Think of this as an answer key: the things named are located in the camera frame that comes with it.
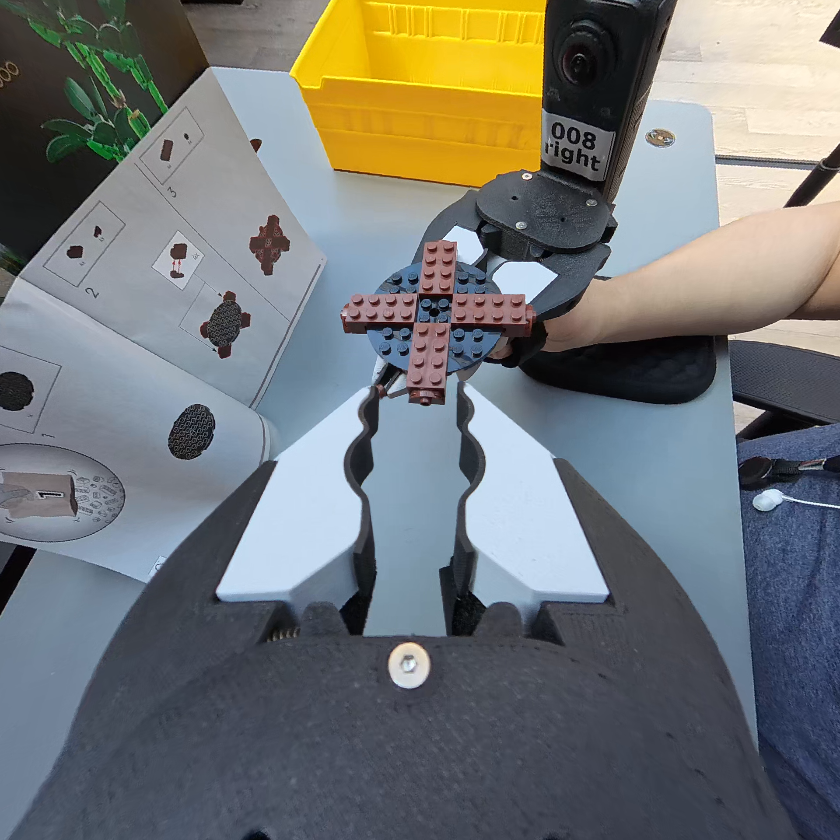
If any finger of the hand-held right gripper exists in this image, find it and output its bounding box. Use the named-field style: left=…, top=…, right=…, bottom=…
left=456, top=258, right=561, bottom=383
left=373, top=223, right=488, bottom=400

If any black bamboo picture box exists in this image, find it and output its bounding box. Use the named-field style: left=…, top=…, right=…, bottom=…
left=0, top=0, right=211, bottom=263

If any person's blue clothing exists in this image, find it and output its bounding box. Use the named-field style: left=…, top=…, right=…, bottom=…
left=736, top=423, right=840, bottom=840

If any person's right hand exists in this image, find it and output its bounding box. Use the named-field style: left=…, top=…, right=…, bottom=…
left=492, top=276, right=621, bottom=362

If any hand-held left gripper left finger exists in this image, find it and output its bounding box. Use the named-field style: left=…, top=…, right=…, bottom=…
left=215, top=386, right=382, bottom=618

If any black textured wrist rest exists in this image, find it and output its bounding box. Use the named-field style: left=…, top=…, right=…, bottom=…
left=518, top=335, right=718, bottom=404

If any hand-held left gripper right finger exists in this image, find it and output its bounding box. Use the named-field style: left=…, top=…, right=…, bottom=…
left=440, top=382, right=613, bottom=618

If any yellow plastic bin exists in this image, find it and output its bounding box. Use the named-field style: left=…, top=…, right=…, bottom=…
left=290, top=0, right=549, bottom=185

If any grey desk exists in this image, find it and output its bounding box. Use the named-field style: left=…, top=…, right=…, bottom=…
left=0, top=66, right=762, bottom=840

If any grey instruction booklet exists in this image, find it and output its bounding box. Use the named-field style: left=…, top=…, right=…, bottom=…
left=0, top=66, right=329, bottom=585

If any brown cross brick model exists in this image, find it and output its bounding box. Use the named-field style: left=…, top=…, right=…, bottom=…
left=341, top=240, right=537, bottom=406

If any black round badge reel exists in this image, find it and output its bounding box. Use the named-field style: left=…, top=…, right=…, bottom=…
left=738, top=456, right=840, bottom=488

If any black tripod leg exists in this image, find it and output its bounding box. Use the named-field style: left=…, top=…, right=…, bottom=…
left=784, top=141, right=840, bottom=211

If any person's right forearm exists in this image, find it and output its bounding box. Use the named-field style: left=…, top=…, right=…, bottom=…
left=613, top=200, right=840, bottom=345

